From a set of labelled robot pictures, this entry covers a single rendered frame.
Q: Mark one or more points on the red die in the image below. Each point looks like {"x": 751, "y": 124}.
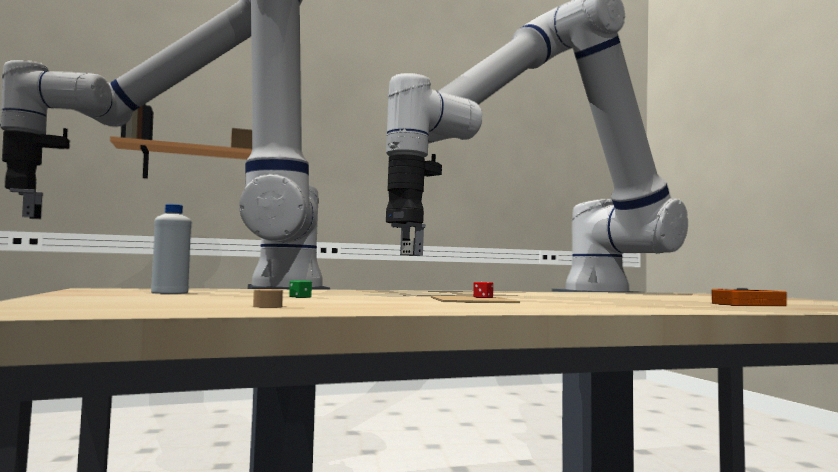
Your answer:
{"x": 483, "y": 290}

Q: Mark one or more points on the grey plastic bottle with blue cap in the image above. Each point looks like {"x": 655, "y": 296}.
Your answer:
{"x": 171, "y": 254}

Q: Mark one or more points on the brown cylinder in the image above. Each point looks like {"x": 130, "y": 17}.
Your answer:
{"x": 268, "y": 298}

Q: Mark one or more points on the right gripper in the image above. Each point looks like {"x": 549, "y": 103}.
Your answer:
{"x": 22, "y": 151}

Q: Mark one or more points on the green die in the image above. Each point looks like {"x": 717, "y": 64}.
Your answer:
{"x": 300, "y": 289}

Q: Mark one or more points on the brown square mat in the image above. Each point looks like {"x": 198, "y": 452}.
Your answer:
{"x": 471, "y": 299}

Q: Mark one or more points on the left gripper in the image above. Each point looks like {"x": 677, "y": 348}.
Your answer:
{"x": 406, "y": 170}

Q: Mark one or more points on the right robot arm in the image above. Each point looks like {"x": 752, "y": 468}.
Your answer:
{"x": 271, "y": 205}

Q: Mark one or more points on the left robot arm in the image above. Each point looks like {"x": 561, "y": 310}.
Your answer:
{"x": 641, "y": 217}

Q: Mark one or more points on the orange digital multimeter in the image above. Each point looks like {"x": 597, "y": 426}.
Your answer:
{"x": 745, "y": 297}

